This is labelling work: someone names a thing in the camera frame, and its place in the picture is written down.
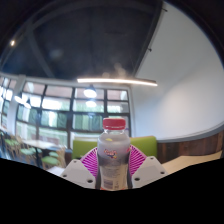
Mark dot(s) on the green upholstered bench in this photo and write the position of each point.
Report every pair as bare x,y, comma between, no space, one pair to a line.
83,146

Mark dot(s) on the long linear ceiling light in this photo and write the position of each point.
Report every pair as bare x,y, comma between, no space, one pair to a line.
116,81

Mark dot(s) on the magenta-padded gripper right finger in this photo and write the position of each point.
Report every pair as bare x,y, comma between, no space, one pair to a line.
150,171

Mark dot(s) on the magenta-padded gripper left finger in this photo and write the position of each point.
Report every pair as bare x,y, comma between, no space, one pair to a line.
78,173

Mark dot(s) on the wooden dining table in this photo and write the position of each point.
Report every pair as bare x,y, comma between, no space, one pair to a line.
38,144

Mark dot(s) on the red-capped clear drink bottle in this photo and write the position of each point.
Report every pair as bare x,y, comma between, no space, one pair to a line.
113,160

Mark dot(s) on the wooden chairs with green seats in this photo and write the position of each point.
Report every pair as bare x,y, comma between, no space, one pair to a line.
50,160

